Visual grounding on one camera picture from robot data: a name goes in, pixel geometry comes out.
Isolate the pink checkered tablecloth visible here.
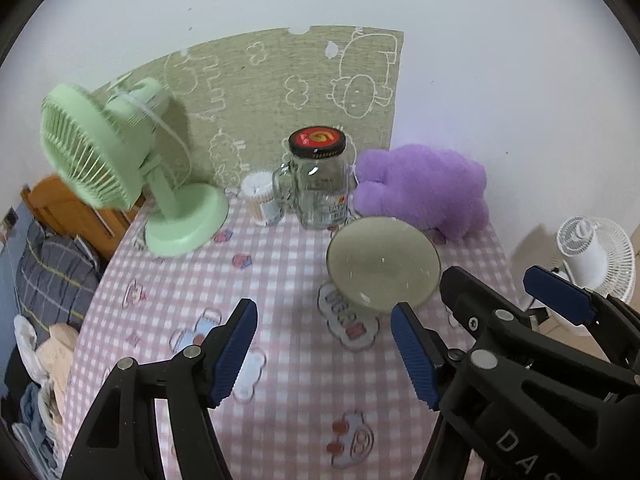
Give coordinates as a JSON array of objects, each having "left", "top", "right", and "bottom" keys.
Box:
[{"left": 60, "top": 195, "right": 521, "bottom": 480}]

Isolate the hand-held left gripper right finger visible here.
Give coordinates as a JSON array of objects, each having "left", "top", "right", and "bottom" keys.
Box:
[{"left": 390, "top": 301, "right": 483, "bottom": 480}]

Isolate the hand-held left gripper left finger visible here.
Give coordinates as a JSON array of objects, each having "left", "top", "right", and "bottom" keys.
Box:
[{"left": 61, "top": 298, "right": 259, "bottom": 480}]

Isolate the purple plush cushion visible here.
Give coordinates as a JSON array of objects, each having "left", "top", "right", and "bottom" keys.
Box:
[{"left": 352, "top": 143, "right": 490, "bottom": 242}]

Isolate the white bowl with blue print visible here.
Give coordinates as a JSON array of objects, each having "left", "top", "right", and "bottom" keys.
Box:
[{"left": 326, "top": 216, "right": 442, "bottom": 313}]

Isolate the blue plaid bedding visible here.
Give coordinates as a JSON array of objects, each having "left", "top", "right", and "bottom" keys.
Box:
[{"left": 15, "top": 220, "right": 103, "bottom": 331}]

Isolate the green desk fan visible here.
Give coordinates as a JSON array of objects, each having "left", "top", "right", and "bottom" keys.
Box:
[{"left": 40, "top": 77, "right": 231, "bottom": 258}]

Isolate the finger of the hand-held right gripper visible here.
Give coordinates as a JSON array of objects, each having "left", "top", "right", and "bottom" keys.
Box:
[
  {"left": 439, "top": 266, "right": 538, "bottom": 358},
  {"left": 523, "top": 266, "right": 640, "bottom": 361}
]

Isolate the glass mug jar with lid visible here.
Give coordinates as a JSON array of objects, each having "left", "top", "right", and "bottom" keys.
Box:
[{"left": 272, "top": 126, "right": 357, "bottom": 231}]

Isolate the white clip fan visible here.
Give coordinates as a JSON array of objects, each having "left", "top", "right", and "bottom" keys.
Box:
[{"left": 542, "top": 216, "right": 637, "bottom": 336}]

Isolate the pile of clothes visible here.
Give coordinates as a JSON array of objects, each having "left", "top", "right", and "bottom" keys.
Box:
[{"left": 0, "top": 315, "right": 81, "bottom": 471}]

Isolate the cotton swab container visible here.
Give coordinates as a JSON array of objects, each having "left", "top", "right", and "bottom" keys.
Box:
[{"left": 241, "top": 171, "right": 288, "bottom": 227}]

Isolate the beige cartoon wall cloth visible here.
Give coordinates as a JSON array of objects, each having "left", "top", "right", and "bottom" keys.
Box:
[{"left": 92, "top": 25, "right": 405, "bottom": 196}]

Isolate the wooden chair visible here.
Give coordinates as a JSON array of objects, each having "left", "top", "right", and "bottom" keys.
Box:
[{"left": 20, "top": 175, "right": 146, "bottom": 261}]

